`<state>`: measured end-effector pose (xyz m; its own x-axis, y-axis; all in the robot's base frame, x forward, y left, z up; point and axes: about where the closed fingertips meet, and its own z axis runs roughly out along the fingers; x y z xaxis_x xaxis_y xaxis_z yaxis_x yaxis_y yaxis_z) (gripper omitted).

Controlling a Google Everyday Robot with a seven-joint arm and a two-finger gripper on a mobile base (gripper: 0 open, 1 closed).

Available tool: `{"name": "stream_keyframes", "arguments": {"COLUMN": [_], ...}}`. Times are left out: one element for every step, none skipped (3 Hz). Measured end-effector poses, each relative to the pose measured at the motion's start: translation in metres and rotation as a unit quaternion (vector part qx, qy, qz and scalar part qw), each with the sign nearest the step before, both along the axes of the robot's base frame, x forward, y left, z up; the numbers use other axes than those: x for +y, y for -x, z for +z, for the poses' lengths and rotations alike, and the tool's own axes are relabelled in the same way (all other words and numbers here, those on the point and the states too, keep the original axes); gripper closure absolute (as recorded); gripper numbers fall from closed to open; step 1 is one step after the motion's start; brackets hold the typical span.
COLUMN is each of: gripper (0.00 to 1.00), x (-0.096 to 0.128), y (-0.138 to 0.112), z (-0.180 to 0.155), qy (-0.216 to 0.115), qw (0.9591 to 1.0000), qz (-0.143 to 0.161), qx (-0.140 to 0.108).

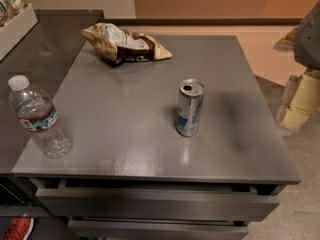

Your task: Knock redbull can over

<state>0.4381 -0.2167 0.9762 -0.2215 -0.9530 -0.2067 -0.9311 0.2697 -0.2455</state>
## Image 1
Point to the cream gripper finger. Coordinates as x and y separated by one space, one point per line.
300 100
286 43

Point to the silver blue redbull can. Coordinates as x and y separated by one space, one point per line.
191 96

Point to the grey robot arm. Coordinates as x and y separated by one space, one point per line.
307 45

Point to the crumpled brown chip bag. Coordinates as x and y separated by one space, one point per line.
117 45

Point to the grey metal drawer cabinet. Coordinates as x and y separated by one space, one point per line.
122 122

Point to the lower grey drawer front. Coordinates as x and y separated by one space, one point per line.
155 231

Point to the grey drawer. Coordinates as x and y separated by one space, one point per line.
155 231
157 204

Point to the clear plastic water bottle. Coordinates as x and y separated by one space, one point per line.
36 112

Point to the upper grey drawer front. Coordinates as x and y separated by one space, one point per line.
157 204

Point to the white snack box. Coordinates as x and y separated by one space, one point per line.
13 32

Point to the snack bags in box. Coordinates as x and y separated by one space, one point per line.
9 9

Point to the red sneaker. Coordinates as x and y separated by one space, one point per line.
19 229

